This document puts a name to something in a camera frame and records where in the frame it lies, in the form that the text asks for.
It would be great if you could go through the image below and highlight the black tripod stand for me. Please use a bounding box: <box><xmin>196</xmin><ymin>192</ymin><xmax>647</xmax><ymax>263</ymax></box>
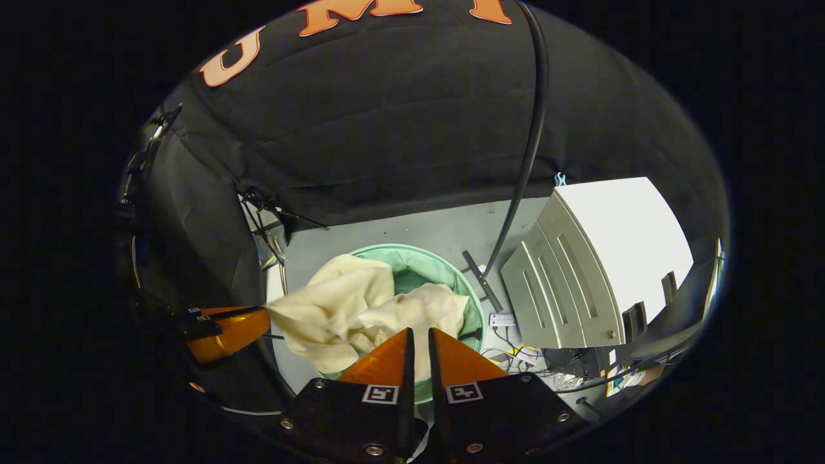
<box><xmin>235</xmin><ymin>186</ymin><xmax>329</xmax><ymax>297</ymax></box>

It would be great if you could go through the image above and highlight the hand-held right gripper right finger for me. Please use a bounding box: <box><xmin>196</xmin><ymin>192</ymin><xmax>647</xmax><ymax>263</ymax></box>
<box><xmin>428</xmin><ymin>327</ymin><xmax>574</xmax><ymax>461</ymax></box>

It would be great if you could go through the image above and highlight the cream jacket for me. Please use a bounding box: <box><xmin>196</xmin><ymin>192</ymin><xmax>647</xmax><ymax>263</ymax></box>
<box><xmin>266</xmin><ymin>253</ymin><xmax>471</xmax><ymax>382</ymax></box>

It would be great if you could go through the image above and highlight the black clothes rack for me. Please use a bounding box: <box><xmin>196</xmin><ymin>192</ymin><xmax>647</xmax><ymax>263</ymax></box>
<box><xmin>460</xmin><ymin>0</ymin><xmax>550</xmax><ymax>314</ymax></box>

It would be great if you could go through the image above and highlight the tangle of floor cables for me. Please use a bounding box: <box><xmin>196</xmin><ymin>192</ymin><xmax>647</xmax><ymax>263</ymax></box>
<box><xmin>482</xmin><ymin>327</ymin><xmax>587</xmax><ymax>391</ymax></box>

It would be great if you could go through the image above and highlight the black backdrop cloth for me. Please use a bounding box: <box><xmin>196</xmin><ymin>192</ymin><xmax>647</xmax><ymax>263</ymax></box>
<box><xmin>116</xmin><ymin>0</ymin><xmax>732</xmax><ymax>387</ymax></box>

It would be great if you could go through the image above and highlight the green laundry hamper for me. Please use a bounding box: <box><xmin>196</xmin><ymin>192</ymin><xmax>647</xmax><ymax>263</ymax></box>
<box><xmin>316</xmin><ymin>244</ymin><xmax>487</xmax><ymax>405</ymax></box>

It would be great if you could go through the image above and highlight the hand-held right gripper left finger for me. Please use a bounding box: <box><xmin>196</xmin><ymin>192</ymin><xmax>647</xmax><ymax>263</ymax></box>
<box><xmin>278</xmin><ymin>327</ymin><xmax>416</xmax><ymax>461</ymax></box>

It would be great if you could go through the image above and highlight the white cabinet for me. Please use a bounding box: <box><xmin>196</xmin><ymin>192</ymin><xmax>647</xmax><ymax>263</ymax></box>
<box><xmin>500</xmin><ymin>177</ymin><xmax>695</xmax><ymax>350</ymax></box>

